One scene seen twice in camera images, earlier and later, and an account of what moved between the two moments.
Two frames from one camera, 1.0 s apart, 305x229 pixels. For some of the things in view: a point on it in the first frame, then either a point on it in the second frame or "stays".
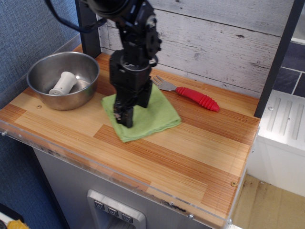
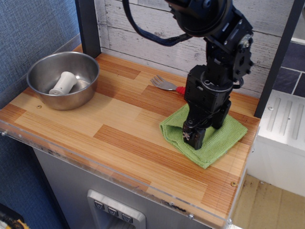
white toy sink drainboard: [278, 157] stays
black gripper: [126, 75] to [203, 100]
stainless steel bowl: [43, 73] stays
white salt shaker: [67, 80] stays
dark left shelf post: [90, 38] stays
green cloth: [158, 116] to [216, 140]
